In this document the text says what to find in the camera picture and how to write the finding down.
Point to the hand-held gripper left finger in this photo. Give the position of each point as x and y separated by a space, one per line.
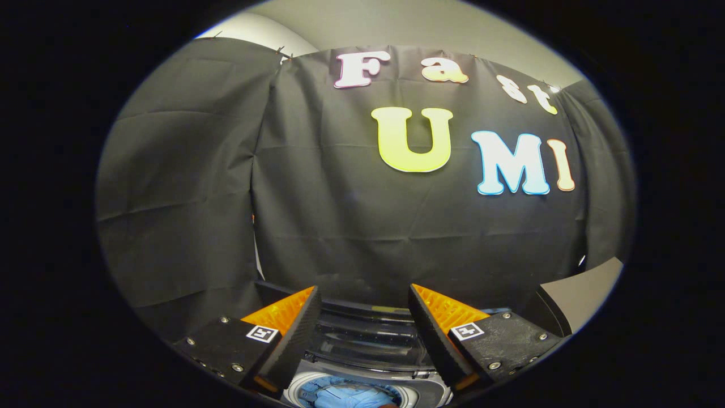
297 334

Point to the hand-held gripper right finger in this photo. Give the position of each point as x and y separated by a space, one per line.
433 340

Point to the grey washing machine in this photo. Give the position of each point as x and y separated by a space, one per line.
425 388

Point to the light blue shirt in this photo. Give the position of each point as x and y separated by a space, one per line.
351 395

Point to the beige cabinet with dark top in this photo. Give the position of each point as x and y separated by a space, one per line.
583 294

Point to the black backdrop cloth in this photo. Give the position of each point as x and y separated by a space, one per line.
181 198

